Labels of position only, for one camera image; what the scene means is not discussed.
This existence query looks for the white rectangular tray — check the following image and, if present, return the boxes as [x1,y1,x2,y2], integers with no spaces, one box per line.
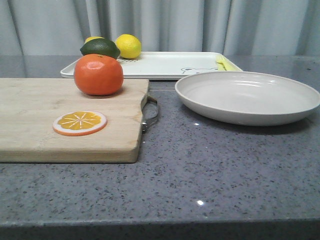
[59,51,244,81]

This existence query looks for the wooden cutting board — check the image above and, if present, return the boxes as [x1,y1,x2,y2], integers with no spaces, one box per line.
[0,78,149,163]

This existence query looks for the whole orange fruit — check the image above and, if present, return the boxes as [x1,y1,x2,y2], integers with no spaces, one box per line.
[73,54,124,96]

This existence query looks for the grey curtain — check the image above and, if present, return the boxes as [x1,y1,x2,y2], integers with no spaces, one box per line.
[0,0,320,56]

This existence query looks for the beige round plate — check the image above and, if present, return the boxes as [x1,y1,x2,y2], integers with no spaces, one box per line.
[175,71,320,126]

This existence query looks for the yellow-green vegetable sticks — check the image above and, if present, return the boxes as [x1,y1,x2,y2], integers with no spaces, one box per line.
[216,55,243,72]

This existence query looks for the partly hidden yellow lemon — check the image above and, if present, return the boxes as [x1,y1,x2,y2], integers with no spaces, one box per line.
[84,36,103,43]

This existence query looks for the dark green lime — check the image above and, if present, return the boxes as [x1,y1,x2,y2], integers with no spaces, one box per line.
[80,38,121,59]

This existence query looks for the orange slice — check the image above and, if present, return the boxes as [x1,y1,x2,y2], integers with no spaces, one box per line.
[52,111,107,137]

